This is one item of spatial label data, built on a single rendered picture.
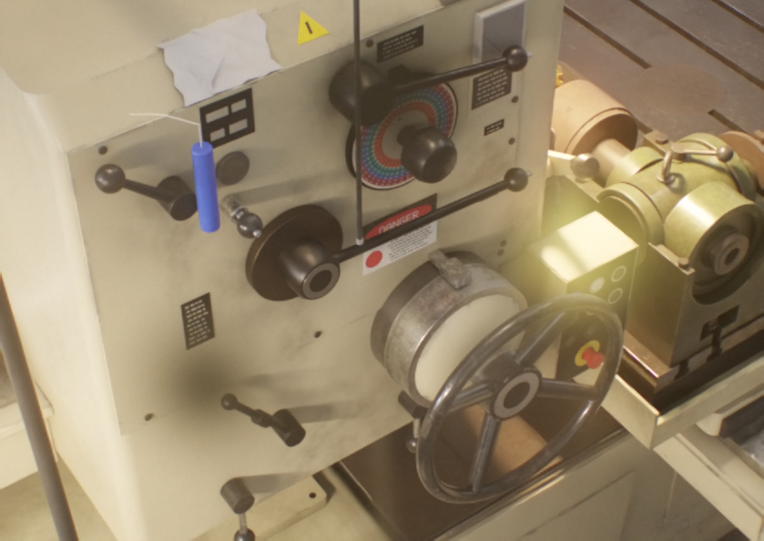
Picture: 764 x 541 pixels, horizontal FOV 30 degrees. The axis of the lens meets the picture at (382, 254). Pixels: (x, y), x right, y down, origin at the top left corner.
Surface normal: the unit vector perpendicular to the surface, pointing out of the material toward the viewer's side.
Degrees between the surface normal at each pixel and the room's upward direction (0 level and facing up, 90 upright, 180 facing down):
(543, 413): 0
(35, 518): 0
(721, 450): 0
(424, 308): 34
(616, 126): 90
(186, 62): 55
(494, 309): 62
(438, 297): 22
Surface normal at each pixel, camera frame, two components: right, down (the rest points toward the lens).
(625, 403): -0.82, 0.39
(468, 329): 0.38, 0.19
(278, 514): 0.00, -0.73
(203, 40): 0.42, -0.29
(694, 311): 0.57, 0.56
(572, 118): -0.44, -0.42
